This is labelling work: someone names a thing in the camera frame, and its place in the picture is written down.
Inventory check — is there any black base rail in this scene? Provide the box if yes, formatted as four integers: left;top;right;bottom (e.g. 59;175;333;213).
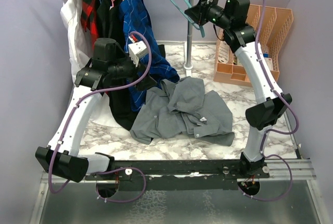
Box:
85;159;269;191

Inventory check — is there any red black plaid shirt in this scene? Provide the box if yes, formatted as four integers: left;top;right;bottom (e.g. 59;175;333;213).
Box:
81;0;109;50

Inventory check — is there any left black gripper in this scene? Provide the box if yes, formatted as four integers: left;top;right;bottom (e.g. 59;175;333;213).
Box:
108;53;157;91

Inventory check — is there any grey boxed item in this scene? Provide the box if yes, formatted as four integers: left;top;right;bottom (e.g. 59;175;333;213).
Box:
233;54;242;66

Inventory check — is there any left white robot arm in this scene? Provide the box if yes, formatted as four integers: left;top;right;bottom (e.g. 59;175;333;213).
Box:
35;33;157;182

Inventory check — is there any white shirt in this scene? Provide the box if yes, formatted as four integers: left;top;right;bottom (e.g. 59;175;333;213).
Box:
60;0;120;128

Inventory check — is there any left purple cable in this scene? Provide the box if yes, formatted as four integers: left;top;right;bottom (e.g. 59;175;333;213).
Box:
48;31;153;204

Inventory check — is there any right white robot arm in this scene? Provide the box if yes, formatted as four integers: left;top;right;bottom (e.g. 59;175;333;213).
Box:
185;0;292;178

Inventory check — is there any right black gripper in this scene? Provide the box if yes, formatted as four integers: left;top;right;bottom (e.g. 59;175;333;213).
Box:
184;0;231;30

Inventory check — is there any peach plastic file organizer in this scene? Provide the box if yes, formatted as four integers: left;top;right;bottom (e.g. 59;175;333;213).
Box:
213;6;293;87

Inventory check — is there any grey shirt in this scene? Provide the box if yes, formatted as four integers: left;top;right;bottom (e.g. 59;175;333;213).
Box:
130;77;235;146

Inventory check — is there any blue plaid shirt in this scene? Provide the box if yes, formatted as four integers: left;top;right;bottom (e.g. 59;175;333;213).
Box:
118;0;181;113

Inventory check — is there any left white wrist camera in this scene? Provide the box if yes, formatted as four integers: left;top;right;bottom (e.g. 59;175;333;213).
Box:
128;36;148;67

